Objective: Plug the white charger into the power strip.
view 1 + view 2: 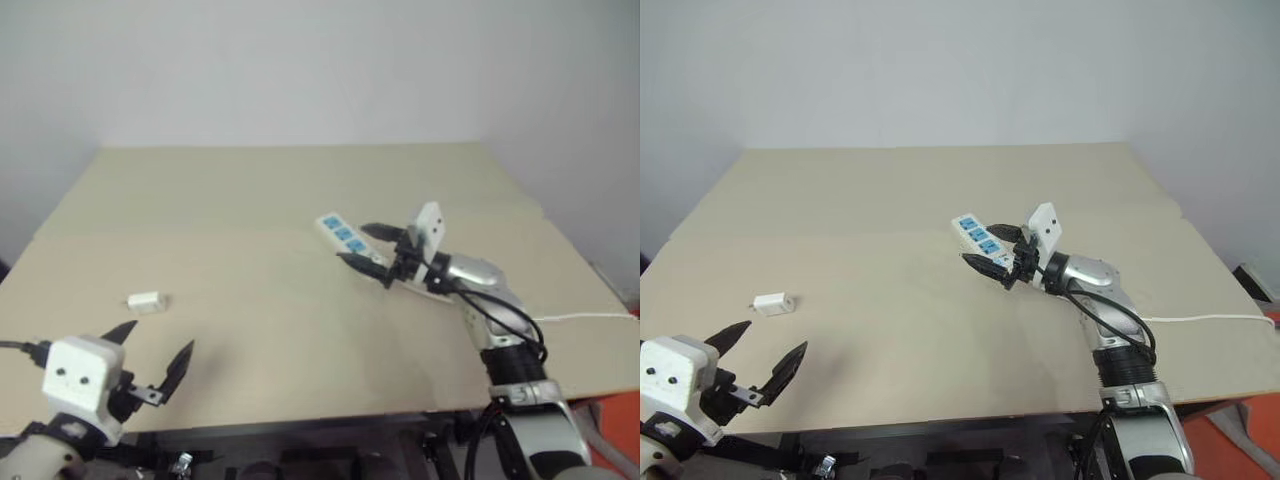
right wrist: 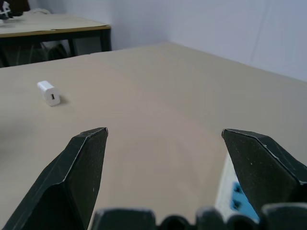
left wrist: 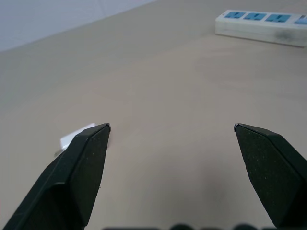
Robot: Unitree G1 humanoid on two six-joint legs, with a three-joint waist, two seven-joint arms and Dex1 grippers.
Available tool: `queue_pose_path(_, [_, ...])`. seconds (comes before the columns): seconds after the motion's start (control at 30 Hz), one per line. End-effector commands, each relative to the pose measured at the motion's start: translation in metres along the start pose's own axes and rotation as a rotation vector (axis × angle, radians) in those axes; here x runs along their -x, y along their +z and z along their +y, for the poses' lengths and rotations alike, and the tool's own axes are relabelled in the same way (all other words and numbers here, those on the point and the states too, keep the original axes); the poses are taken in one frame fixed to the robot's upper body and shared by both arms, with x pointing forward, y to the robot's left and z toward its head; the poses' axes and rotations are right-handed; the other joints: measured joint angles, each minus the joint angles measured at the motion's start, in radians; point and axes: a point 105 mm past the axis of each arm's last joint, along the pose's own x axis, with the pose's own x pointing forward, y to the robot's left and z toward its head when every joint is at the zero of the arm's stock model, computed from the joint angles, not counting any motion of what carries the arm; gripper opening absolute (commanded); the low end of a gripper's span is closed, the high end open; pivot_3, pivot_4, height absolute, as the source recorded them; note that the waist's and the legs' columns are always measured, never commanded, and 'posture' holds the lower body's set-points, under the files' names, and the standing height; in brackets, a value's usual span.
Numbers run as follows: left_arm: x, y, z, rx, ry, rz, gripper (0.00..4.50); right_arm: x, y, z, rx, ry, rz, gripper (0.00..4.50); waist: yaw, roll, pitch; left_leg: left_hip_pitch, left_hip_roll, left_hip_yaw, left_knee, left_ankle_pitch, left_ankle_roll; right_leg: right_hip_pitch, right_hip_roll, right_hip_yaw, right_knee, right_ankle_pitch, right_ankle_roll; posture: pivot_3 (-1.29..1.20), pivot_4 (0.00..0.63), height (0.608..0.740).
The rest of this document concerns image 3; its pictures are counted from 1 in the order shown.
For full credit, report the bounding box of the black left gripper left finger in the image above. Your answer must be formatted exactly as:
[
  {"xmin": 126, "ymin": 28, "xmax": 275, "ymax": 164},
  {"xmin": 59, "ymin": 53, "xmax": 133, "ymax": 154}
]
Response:
[{"xmin": 1, "ymin": 123, "xmax": 111, "ymax": 230}]

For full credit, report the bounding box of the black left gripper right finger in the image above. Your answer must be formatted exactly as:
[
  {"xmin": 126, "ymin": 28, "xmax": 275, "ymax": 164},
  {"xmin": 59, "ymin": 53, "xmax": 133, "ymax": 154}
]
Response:
[{"xmin": 233, "ymin": 123, "xmax": 307, "ymax": 230}]

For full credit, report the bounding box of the white plug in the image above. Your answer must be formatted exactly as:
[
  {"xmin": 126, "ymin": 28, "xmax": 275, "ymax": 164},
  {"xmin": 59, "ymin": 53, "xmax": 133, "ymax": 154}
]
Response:
[{"xmin": 54, "ymin": 122, "xmax": 97, "ymax": 157}]

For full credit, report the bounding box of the white power strip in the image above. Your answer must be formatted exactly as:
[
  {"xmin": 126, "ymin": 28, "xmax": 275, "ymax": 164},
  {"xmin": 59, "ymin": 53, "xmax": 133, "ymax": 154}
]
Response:
[{"xmin": 214, "ymin": 9, "xmax": 307, "ymax": 47}]

